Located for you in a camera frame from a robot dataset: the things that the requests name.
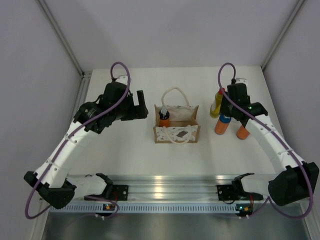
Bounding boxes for burlap canvas tote bag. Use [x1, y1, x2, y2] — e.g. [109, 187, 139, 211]
[153, 86, 201, 146]

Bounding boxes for dark blue pump bottle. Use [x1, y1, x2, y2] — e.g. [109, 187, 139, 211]
[236, 125, 250, 140]
[158, 107, 170, 128]

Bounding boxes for yellow bottle red cap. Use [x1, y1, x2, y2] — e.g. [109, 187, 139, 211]
[209, 89, 224, 119]

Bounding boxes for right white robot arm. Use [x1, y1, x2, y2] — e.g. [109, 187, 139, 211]
[220, 80, 320, 206]

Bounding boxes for aluminium frame post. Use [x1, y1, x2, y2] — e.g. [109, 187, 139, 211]
[260, 0, 308, 72]
[35, 0, 84, 77]

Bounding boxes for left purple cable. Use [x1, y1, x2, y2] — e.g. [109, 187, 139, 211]
[24, 62, 131, 220]

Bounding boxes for left aluminium frame post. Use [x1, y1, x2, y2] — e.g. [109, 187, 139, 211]
[35, 0, 84, 77]

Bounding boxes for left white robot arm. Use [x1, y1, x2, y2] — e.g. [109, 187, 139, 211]
[24, 80, 149, 209]

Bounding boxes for aluminium mounting rail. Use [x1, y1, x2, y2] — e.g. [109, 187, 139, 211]
[67, 174, 312, 202]

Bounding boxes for purple cable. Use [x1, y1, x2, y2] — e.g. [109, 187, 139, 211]
[217, 62, 315, 219]
[24, 62, 131, 220]

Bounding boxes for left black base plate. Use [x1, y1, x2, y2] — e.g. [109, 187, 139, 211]
[109, 184, 129, 202]

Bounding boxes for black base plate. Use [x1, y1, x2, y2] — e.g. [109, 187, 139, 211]
[216, 184, 239, 204]
[109, 184, 129, 202]

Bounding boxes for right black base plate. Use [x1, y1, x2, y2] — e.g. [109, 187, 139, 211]
[216, 184, 239, 204]

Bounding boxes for slotted grey cable duct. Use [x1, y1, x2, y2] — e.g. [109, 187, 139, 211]
[49, 202, 253, 215]

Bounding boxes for right aluminium frame post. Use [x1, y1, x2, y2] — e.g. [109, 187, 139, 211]
[260, 0, 308, 72]

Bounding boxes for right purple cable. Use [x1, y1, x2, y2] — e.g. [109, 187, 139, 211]
[217, 62, 315, 219]

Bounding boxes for dark blue front pump bottle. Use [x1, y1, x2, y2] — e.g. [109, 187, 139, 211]
[236, 125, 250, 140]

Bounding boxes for light blue pump bottle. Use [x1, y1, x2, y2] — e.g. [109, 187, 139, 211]
[214, 115, 232, 135]

